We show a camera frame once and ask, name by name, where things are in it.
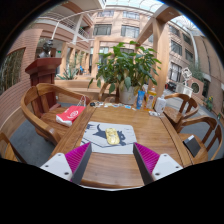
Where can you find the wooden armchair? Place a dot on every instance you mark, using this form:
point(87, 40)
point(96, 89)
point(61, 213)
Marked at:
point(102, 93)
point(50, 125)
point(201, 119)
point(8, 150)
point(173, 115)

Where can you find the clear plastic packet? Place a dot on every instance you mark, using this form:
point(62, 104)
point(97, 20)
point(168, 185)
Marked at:
point(154, 113)

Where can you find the blue squeeze tube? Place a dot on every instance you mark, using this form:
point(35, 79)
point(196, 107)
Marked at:
point(140, 100)

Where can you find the yellow flowering potted plant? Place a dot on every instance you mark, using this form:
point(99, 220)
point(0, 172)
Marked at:
point(209, 103)

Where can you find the yellow bottle with orange cap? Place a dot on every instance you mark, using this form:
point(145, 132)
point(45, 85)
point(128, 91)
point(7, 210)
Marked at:
point(150, 99)

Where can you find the black notebook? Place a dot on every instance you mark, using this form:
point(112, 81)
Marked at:
point(191, 145)

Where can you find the white pump bottle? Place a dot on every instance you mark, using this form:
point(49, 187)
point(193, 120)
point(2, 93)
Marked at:
point(160, 105)

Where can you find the white sculpture on square base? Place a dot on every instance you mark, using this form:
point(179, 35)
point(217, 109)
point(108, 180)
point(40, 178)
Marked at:
point(184, 88)

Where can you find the red paper bag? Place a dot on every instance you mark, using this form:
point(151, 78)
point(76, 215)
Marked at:
point(70, 115)

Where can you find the spiky agave plant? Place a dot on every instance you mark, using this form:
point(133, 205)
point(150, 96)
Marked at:
point(68, 73)

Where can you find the grey cat-print mouse pad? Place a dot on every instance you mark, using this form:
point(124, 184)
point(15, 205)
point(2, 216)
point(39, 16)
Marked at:
point(128, 130)

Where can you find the dark bust statue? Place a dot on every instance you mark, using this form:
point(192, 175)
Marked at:
point(46, 49)

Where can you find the dark red wooden pedestal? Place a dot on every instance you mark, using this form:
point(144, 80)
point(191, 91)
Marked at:
point(43, 75)

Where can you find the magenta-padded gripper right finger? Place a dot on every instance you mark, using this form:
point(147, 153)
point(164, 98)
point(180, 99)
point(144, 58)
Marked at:
point(165, 165)

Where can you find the leafy plant in white pot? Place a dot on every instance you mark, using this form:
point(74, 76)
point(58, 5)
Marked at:
point(126, 68)

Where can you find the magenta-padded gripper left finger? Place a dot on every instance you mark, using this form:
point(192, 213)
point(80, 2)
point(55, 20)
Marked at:
point(55, 165)

